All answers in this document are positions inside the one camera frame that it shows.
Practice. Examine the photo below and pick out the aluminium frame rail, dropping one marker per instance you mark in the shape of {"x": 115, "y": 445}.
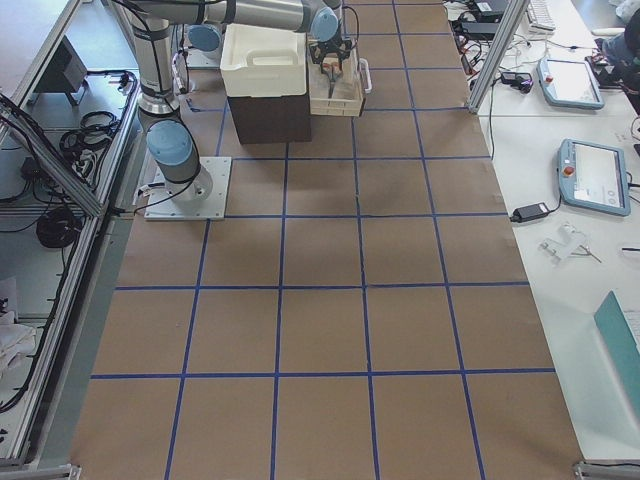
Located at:
{"x": 46, "y": 278}

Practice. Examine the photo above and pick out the black control box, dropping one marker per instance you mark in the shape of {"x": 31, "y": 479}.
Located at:
{"x": 65, "y": 74}

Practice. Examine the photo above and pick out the teal laptop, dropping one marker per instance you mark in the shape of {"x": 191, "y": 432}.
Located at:
{"x": 619, "y": 340}

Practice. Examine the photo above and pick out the aluminium frame post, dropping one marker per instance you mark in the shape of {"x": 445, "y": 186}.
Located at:
{"x": 502, "y": 39}

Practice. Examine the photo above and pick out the orange grey handled scissors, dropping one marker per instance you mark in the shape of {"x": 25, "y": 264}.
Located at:
{"x": 332, "y": 69}

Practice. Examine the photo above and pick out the near teach pendant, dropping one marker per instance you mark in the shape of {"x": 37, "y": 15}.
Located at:
{"x": 593, "y": 176}

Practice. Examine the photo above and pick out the black power brick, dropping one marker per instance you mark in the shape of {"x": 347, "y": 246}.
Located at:
{"x": 530, "y": 213}

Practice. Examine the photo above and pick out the far teach pendant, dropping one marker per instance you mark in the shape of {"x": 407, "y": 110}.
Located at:
{"x": 569, "y": 84}

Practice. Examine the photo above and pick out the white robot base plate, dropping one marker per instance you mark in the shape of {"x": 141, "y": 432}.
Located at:
{"x": 204, "y": 199}

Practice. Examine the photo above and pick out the white plastic tray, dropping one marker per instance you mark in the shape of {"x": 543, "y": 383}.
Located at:
{"x": 263, "y": 62}

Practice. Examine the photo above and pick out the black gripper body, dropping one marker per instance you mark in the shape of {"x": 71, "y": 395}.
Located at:
{"x": 330, "y": 51}

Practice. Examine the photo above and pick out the clear acrylic bracket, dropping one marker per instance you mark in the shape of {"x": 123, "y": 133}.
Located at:
{"x": 572, "y": 242}

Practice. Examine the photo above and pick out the teach pendant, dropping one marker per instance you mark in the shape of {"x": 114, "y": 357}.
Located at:
{"x": 569, "y": 84}
{"x": 593, "y": 176}

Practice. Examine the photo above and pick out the wooden drawer with white handle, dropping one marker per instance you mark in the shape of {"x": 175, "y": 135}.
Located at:
{"x": 350, "y": 91}

